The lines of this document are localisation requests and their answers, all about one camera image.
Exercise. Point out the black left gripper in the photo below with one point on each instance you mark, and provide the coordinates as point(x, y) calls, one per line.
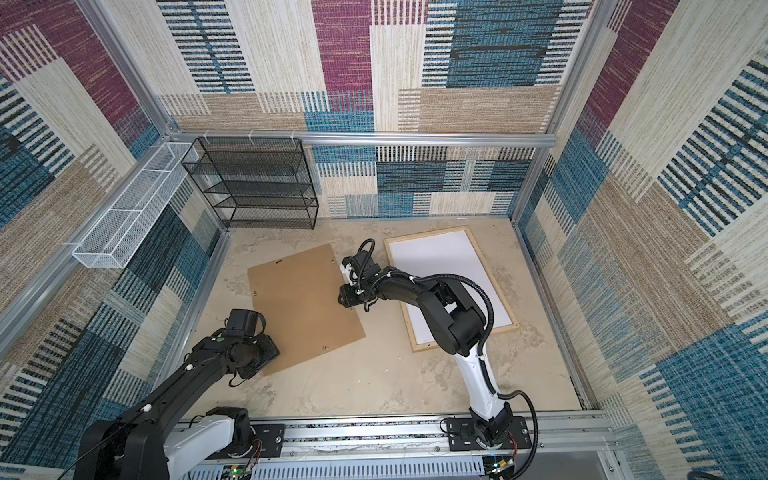
point(270, 352)

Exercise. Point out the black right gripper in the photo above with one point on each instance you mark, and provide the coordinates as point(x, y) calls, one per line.
point(348, 299)

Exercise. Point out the brown hardboard backing panel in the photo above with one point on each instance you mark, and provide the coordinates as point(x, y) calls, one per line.
point(298, 296)

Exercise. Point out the colour landscape photo underneath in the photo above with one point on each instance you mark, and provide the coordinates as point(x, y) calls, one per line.
point(452, 251)

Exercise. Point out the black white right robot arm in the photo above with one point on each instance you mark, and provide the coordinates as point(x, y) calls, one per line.
point(460, 317)

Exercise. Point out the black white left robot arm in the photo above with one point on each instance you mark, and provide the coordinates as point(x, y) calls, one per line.
point(141, 443)

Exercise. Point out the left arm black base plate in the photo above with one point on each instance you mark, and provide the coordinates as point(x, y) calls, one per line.
point(267, 443)

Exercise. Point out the black wire mesh shelf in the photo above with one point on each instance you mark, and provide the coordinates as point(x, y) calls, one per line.
point(254, 183)

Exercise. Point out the white wire mesh basket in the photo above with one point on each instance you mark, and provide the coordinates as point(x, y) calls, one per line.
point(119, 232)

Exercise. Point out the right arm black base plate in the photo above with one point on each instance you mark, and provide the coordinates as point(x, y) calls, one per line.
point(460, 433)

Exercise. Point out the aluminium front rail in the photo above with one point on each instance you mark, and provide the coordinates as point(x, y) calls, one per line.
point(566, 445)

